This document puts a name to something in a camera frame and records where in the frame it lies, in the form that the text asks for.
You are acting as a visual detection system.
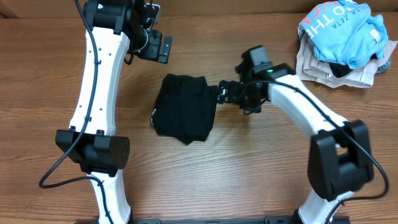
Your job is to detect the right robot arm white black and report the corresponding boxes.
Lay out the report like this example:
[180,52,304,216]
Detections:
[218,45,374,223]

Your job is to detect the light blue printed t-shirt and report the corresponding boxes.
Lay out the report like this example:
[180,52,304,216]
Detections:
[299,1,389,70]

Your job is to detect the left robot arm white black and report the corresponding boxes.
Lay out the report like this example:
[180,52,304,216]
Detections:
[55,1,172,223]

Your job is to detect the grey garment in pile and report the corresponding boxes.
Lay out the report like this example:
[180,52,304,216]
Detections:
[376,59,391,73]

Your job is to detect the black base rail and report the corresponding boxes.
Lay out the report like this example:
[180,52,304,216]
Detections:
[127,216,301,224]

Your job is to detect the black t-shirt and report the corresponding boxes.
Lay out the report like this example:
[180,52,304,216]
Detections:
[150,73,218,145]

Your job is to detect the black garment in pile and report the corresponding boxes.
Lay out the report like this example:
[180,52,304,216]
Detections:
[329,54,379,78]

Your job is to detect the beige shorts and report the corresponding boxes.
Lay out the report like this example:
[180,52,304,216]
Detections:
[296,27,397,88]

